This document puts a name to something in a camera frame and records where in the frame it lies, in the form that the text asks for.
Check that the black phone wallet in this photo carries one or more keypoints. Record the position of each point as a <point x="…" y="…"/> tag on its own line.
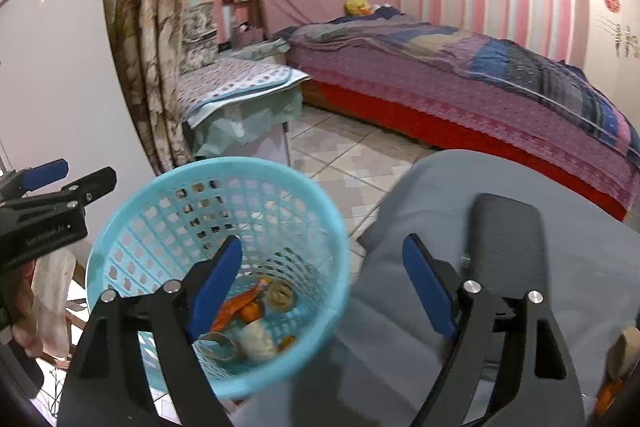
<point x="510" y="237"/>

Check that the striped patchwork blanket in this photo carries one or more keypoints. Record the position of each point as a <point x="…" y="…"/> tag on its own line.
<point x="450" y="42"/>

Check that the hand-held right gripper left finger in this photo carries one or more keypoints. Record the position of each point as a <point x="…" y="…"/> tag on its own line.
<point x="215" y="287"/>

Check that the light blue plastic basket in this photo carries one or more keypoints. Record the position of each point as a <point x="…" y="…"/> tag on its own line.
<point x="330" y="232"/>

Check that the white dotted cushion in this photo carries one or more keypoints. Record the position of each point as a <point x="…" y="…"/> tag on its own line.
<point x="235" y="82"/>

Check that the beige paper wad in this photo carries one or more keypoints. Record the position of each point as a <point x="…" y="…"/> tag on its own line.
<point x="622" y="352"/>

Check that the yellow duck plush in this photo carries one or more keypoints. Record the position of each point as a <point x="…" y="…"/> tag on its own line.
<point x="359" y="6"/>

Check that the orange snack wrapper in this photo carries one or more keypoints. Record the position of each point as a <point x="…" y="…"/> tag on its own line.
<point x="609" y="397"/>

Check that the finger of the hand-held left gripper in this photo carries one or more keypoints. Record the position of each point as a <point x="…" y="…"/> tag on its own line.
<point x="45" y="172"/>
<point x="90" y="187"/>

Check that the bed with purple dotted sheet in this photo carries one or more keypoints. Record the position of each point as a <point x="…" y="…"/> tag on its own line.
<point x="425" y="107"/>

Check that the pink draped cloth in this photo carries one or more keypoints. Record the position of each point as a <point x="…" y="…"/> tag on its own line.
<point x="52" y="302"/>

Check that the small orange peel piece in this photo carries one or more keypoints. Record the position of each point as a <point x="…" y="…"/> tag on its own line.
<point x="286" y="342"/>

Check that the blue floral curtain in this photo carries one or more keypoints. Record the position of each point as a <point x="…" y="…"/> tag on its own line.
<point x="150" y="57"/>

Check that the grey-blue table cloth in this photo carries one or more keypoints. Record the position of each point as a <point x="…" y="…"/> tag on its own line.
<point x="590" y="267"/>

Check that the white tissue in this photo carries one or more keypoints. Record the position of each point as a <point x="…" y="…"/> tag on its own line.
<point x="257" y="342"/>

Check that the person's left hand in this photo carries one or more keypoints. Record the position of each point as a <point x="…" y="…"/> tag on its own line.
<point x="22" y="302"/>

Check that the pink bed headboard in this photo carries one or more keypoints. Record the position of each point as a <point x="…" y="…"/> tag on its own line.
<point x="310" y="2"/>

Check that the small pink box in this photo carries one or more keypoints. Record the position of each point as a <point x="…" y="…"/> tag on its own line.
<point x="247" y="37"/>

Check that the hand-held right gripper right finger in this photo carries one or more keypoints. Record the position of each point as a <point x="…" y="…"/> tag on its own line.
<point x="427" y="292"/>

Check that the large orange peel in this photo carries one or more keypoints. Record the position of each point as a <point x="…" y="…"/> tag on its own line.
<point x="235" y="309"/>

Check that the green covered storage box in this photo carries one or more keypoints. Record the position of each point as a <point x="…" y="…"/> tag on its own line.
<point x="250" y="122"/>

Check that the wooden chair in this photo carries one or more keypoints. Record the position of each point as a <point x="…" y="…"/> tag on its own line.
<point x="77" y="332"/>

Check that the white refrigerator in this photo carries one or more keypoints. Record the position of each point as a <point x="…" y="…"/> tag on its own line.
<point x="60" y="82"/>

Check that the white wardrobe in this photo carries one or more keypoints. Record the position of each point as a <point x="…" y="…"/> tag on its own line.
<point x="610" y="47"/>

